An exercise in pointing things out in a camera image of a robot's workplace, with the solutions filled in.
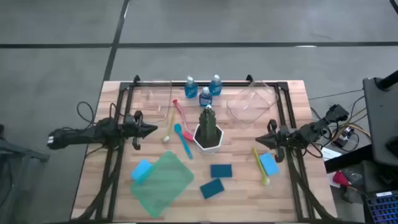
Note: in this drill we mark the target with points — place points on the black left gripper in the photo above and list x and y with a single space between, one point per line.
130 129

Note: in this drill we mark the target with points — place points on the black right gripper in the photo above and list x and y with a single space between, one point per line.
281 138

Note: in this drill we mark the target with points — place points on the yellow-green dish brush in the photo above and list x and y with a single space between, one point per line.
169 127
265 181

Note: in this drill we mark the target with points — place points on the light blue sponge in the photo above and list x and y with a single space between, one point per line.
141 170
269 164

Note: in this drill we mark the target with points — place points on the blue spoon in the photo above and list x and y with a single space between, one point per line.
178 128

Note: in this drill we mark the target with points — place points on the blue scouring pad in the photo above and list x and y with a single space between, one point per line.
211 188
221 170

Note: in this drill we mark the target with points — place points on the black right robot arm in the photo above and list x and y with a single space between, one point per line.
311 130

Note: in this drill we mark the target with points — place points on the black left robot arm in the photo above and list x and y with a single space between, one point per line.
81 135

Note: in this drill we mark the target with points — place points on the narrow clear plastic bin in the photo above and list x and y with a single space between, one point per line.
149 93

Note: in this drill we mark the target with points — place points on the wide clear plastic bin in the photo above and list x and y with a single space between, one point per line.
252 104

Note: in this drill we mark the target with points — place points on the pink dish brush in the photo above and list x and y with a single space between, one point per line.
188 136

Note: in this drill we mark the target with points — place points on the translucent green tray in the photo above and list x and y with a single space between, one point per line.
164 186

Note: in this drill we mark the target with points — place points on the cactus in white pot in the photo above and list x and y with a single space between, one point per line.
207 127

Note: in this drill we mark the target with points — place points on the white paper sheet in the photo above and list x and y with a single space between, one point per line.
331 153

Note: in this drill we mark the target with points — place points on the power supply box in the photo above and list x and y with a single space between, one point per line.
343 138

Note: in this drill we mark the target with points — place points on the red object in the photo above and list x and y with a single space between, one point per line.
340 179

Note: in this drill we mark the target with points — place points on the black stand beam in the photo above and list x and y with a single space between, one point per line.
348 160

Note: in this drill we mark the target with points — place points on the dark grey equipment cabinet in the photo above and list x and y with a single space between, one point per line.
382 118

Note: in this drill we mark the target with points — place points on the grey metal stand leg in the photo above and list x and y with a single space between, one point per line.
18 152

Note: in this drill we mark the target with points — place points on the blue-lit keyboard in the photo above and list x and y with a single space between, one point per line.
384 208

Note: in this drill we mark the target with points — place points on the black pole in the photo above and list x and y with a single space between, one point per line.
390 81

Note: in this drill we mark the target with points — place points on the black metal table frame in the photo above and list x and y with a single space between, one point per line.
236 83

